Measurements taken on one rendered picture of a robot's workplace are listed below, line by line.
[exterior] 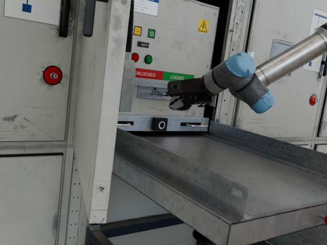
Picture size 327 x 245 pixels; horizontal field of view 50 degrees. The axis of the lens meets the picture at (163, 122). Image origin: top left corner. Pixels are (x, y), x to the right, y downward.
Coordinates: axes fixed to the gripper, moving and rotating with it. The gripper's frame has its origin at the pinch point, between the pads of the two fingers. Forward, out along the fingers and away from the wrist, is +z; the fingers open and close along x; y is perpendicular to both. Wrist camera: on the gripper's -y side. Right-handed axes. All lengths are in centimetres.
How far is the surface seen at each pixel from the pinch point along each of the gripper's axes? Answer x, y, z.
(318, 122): 2, 113, 12
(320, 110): 8, 113, 8
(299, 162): -26.9, 33.2, -22.8
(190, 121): -0.1, 21.3, 15.2
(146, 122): -1.2, -0.6, 15.6
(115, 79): -16, -48, -47
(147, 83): 10.5, -4.3, 5.7
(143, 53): 21.8, -5.3, 3.8
